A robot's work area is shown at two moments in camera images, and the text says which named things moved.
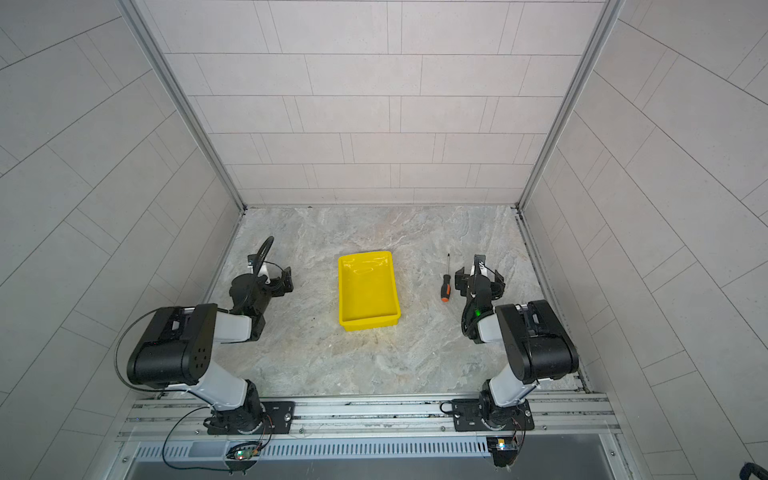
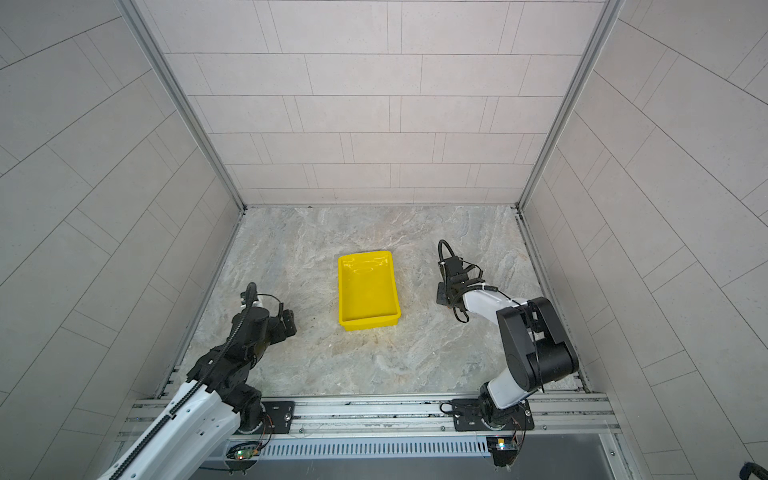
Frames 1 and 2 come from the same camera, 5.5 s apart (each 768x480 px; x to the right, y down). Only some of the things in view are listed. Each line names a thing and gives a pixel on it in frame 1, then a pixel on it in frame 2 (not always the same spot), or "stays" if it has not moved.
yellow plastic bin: (367, 291) stays
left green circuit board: (245, 454) stays
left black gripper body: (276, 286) → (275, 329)
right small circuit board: (501, 445) stays
